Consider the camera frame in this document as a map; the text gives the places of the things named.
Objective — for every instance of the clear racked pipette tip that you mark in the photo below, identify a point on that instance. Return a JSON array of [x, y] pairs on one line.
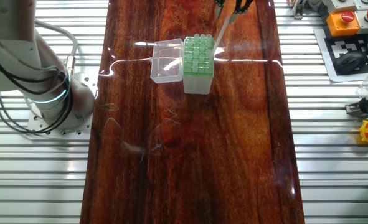
[[209, 37], [203, 36], [196, 37]]

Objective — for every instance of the black computer mouse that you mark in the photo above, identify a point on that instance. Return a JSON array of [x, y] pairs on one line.
[[350, 62]]

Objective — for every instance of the white marker sheet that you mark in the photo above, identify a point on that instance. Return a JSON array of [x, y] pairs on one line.
[[342, 46]]

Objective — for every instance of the aluminium corner bracket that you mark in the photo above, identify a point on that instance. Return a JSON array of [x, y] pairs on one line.
[[298, 11]]

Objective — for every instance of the pipette tip box green rack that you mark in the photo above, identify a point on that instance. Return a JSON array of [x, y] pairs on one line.
[[198, 85]]

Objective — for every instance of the glossy wood grain board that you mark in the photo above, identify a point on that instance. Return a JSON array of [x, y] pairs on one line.
[[186, 155]]

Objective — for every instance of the clear plastic box lid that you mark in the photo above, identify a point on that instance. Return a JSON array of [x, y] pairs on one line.
[[167, 67]]

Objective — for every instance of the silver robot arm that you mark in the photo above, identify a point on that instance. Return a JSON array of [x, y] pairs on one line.
[[15, 53]]

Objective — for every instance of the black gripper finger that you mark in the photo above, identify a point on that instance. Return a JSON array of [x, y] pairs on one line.
[[219, 7], [240, 7]]

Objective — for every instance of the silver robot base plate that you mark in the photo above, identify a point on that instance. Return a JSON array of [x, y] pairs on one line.
[[78, 132]]

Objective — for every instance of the orange emergency stop box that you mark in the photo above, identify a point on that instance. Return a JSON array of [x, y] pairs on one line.
[[339, 29]]

